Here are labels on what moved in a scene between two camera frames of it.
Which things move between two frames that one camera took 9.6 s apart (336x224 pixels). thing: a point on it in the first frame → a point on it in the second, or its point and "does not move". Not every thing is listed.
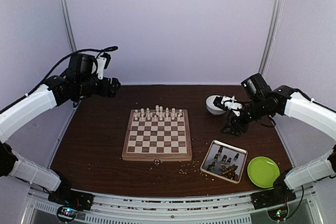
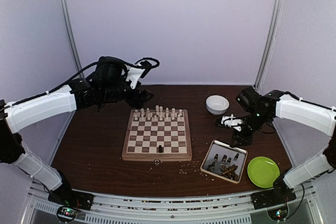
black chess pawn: (236, 157) does not move
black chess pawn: (224, 158) does not move
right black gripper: (232, 123) → (244, 140)
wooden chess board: (157, 135) does not move
